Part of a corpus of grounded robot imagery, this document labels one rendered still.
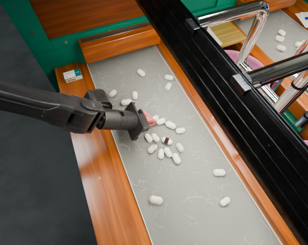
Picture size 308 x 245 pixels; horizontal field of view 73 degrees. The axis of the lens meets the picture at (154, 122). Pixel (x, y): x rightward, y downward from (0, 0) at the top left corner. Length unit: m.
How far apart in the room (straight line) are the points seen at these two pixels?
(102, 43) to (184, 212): 0.60
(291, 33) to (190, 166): 0.81
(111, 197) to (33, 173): 1.07
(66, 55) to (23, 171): 0.99
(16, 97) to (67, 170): 1.09
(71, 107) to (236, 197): 0.49
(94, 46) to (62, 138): 0.97
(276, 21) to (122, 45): 0.76
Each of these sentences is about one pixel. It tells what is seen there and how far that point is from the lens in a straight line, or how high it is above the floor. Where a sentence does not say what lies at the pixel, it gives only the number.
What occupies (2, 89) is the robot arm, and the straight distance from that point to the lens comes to 0.48.
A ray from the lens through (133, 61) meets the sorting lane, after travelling 0.89.
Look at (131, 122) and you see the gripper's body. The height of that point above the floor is 0.84.
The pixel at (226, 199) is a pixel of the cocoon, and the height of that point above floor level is 0.76.
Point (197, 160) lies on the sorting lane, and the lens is 0.65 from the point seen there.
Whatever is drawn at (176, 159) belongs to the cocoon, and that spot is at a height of 0.76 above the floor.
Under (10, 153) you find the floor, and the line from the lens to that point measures 1.75.
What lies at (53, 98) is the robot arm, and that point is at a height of 0.99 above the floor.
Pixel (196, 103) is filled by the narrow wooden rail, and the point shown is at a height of 0.76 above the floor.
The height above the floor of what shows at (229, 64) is 1.11.
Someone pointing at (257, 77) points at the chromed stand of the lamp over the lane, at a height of 1.12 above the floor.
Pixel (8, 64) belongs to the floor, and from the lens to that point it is 2.34.
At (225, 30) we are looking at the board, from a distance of 1.02.
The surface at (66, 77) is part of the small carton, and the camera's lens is 0.82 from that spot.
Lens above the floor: 1.34
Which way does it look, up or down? 59 degrees down
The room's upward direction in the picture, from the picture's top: straight up
